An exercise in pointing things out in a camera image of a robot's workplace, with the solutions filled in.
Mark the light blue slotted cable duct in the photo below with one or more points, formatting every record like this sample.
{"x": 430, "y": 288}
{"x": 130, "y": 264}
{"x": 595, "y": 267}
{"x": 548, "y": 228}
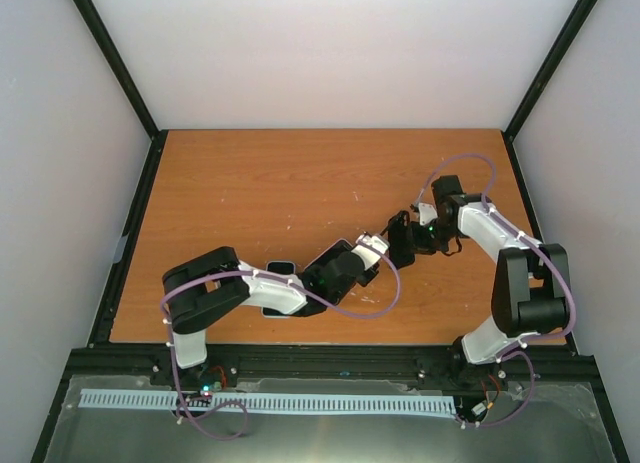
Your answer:
{"x": 272, "y": 403}

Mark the phone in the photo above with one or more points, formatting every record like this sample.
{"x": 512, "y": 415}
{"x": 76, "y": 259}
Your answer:
{"x": 335, "y": 250}
{"x": 281, "y": 268}

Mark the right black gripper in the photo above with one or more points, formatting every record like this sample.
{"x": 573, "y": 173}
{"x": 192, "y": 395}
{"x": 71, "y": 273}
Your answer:
{"x": 417, "y": 242}

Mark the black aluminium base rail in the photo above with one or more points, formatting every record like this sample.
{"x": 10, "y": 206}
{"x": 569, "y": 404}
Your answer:
{"x": 418, "y": 367}

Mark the left black frame post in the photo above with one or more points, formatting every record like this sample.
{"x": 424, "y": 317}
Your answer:
{"x": 104, "y": 41}

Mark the phone in blue case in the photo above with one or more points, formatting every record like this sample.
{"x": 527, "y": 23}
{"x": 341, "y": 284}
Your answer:
{"x": 281, "y": 268}

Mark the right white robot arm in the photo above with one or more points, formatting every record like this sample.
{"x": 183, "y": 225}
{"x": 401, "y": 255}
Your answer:
{"x": 531, "y": 293}

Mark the grey metal front plate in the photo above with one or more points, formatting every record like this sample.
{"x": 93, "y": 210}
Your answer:
{"x": 559, "y": 422}

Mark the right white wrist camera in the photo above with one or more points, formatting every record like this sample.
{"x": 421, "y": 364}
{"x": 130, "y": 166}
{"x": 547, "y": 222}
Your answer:
{"x": 427, "y": 214}

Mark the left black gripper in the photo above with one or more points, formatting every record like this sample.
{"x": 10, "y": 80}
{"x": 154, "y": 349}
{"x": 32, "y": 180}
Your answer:
{"x": 370, "y": 275}

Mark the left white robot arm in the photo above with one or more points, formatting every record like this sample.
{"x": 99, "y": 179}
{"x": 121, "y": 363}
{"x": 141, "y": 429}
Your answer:
{"x": 204, "y": 290}

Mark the black phone case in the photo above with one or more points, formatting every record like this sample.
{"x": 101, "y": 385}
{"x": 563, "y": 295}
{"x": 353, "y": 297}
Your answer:
{"x": 398, "y": 232}

